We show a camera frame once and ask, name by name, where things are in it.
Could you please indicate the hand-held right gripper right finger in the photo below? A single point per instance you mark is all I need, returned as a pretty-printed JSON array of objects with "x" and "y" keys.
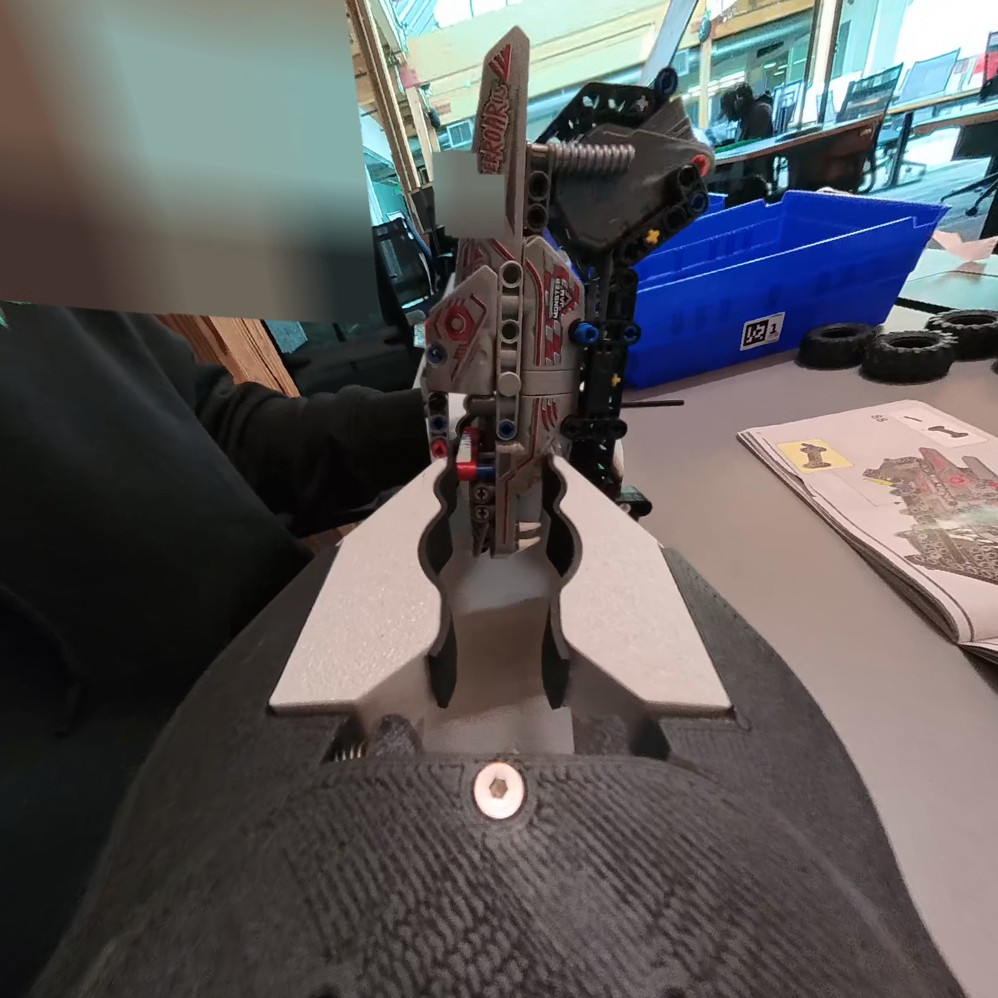
[{"x": 647, "y": 616}]

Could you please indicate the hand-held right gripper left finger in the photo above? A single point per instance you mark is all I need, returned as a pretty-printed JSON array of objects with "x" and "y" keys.
[{"x": 366, "y": 608}]

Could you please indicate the grey red toy truck model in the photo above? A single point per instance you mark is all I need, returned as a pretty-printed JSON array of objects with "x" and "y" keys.
[{"x": 538, "y": 335}]

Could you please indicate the person's left forearm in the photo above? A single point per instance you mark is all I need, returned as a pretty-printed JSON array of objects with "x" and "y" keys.
[{"x": 312, "y": 452}]

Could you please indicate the white desk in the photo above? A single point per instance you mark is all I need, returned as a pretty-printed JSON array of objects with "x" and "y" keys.
[{"x": 780, "y": 702}]

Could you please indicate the black axle rod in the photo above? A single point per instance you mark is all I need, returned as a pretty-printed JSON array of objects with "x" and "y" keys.
[{"x": 655, "y": 403}]

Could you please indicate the building instruction booklet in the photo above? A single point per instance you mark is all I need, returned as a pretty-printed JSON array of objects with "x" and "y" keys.
[{"x": 873, "y": 499}]

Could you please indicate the person in black sweater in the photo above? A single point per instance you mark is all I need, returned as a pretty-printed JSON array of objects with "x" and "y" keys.
[{"x": 117, "y": 546}]

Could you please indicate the wooden board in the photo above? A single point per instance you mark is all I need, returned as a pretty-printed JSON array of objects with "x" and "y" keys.
[{"x": 234, "y": 351}]

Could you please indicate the black toy tire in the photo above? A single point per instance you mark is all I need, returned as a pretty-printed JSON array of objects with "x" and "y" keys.
[
  {"x": 838, "y": 345},
  {"x": 967, "y": 327},
  {"x": 908, "y": 357}
]

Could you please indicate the blue plastic bin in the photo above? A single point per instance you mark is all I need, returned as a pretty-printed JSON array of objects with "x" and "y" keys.
[{"x": 780, "y": 265}]

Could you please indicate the pale paper sheet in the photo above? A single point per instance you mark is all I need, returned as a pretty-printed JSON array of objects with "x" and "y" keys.
[{"x": 967, "y": 246}]

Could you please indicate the long background table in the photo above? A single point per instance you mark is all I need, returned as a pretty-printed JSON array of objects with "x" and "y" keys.
[{"x": 858, "y": 132}]

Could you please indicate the black office chair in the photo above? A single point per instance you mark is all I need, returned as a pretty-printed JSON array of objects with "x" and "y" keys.
[{"x": 869, "y": 101}]

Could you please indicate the wooden frame post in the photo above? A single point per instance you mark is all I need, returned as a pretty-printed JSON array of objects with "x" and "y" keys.
[{"x": 386, "y": 101}]

